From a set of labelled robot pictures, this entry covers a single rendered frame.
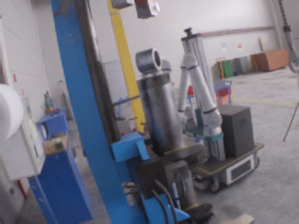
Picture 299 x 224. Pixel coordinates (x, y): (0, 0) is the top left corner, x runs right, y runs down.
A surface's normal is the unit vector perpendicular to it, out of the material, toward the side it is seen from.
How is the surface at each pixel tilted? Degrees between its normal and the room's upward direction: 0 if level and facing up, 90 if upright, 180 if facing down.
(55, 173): 90
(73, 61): 90
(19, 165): 90
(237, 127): 90
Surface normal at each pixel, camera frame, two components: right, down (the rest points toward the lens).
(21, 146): 0.29, 0.11
